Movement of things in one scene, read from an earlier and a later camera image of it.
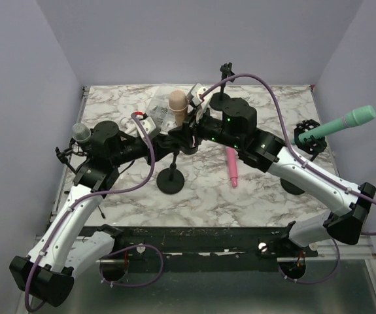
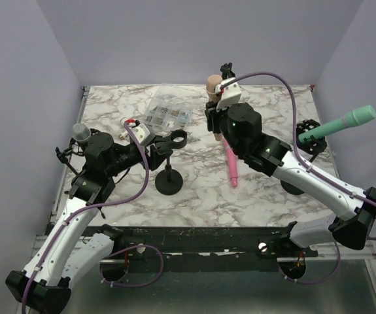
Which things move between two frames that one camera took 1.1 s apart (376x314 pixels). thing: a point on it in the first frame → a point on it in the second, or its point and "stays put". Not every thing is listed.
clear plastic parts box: [159, 109] stays put
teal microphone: [358, 116] stays put
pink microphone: [232, 159] stays put
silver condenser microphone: [80, 132] stays put
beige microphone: [178, 103] → [214, 97]
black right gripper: [184, 133] → [213, 116]
